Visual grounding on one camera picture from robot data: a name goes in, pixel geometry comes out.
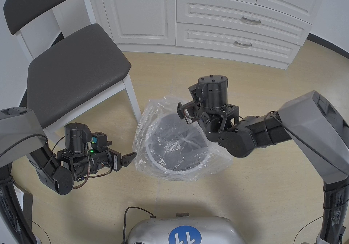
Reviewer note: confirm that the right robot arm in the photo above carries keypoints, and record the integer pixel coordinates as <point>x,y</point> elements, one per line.
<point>310,128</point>

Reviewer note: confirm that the white chair grey cushions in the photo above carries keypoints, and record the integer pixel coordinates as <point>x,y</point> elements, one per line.
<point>76,73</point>

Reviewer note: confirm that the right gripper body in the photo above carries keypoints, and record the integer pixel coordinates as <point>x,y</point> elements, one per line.
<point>182,112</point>

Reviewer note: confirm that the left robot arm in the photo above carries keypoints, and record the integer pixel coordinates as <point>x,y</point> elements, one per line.
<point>21,131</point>

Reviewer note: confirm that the white trash bin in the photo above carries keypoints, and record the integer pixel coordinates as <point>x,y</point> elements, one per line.
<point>177,176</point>

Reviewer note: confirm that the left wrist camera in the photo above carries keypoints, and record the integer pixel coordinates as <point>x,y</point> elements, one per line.
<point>99,140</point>

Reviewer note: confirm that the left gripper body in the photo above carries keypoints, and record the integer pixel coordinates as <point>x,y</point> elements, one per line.
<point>103,159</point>

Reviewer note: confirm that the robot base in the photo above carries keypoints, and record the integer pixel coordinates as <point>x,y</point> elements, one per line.
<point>185,229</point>

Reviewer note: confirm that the clear plastic bag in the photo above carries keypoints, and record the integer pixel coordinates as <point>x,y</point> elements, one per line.
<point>147,128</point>

